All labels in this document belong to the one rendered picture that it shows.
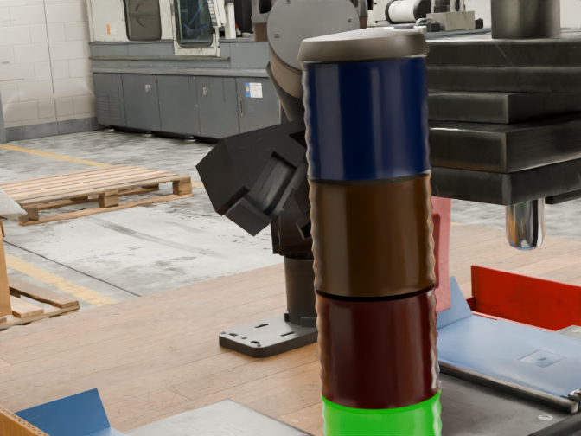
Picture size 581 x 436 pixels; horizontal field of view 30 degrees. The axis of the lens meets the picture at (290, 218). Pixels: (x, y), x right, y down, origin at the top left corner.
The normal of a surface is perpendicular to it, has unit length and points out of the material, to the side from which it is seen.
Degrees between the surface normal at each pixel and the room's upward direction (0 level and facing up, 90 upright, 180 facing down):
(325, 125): 104
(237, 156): 61
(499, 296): 90
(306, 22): 68
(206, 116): 90
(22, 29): 90
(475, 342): 4
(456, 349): 4
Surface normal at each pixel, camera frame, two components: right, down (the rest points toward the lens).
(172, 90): -0.82, 0.16
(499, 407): -0.07, -0.98
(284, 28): -0.02, -0.18
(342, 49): -0.36, -0.12
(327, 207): -0.71, 0.40
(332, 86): -0.52, 0.43
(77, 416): 0.51, -0.39
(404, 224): 0.44, 0.38
